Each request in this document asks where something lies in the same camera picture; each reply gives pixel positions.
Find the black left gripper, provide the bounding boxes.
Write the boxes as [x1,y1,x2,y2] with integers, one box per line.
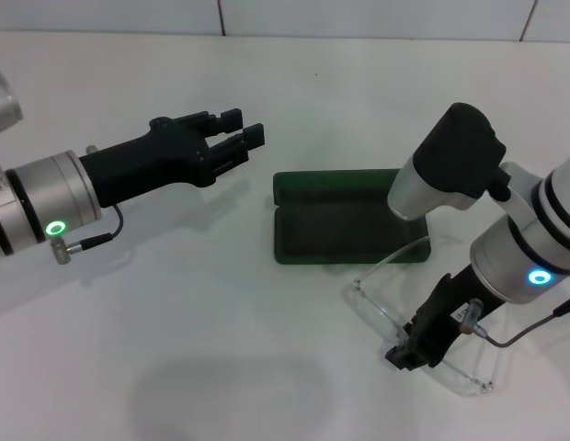
[79,108,267,209]

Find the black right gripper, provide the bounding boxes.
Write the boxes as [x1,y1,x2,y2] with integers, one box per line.
[384,263,503,371]

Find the clear white glasses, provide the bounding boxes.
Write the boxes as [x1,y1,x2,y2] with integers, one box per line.
[344,236,500,397]

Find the green glasses case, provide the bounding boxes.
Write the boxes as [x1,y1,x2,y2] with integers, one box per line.
[271,168,432,266]

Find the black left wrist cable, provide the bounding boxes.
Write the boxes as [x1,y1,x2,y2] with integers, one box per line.
[50,204,125,266]

